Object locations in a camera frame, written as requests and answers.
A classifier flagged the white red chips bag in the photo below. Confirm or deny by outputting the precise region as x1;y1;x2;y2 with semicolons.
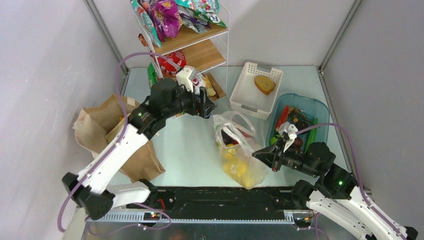
193;73;217;101

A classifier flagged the purple snack bag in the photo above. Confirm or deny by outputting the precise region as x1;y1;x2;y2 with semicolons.
153;0;183;38

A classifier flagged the red snack bag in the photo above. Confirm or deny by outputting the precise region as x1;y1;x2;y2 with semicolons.
157;50;187;77

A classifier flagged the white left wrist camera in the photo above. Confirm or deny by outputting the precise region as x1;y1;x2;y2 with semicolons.
176;65;198;94

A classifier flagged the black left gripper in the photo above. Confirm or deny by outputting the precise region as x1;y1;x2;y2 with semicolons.
163;80;218;119

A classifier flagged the teal plastic tub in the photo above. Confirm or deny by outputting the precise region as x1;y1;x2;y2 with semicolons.
265;93;330;146

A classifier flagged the translucent plastic grocery bag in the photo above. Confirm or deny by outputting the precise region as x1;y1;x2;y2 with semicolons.
212;111;268;190

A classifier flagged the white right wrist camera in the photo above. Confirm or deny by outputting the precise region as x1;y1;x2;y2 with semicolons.
277;121;298;153

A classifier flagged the white wire wooden shelf rack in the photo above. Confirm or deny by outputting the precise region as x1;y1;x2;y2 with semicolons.
138;0;229;100

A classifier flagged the green toy cucumber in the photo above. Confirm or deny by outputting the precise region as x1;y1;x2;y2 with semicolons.
304;128;317;152

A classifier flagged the slice of toasted bread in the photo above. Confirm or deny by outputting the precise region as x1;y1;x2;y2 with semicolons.
254;75;276;95

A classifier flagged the green white snack bag top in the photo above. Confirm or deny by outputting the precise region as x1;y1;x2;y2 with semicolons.
175;0;227;34

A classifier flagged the teal snack bag left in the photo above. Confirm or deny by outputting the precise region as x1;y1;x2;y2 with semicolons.
130;0;162;48

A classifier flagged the brown toy potato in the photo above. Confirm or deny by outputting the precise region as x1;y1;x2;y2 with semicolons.
293;137;304;148

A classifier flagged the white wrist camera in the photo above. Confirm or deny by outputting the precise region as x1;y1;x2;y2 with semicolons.
277;121;298;153
176;65;198;94

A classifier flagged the white plastic basket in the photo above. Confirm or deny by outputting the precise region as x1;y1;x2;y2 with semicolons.
229;61;284;120

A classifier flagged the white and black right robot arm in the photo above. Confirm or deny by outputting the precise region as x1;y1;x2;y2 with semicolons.
252;140;418;240

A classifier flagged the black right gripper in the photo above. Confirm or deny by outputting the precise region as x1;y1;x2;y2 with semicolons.
251;136;319;177

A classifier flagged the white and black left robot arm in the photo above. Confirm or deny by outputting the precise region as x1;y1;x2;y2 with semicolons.
62;78;216;220

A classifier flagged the brown burlap tote bag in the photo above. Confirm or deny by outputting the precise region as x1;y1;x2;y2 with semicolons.
74;94;166;182

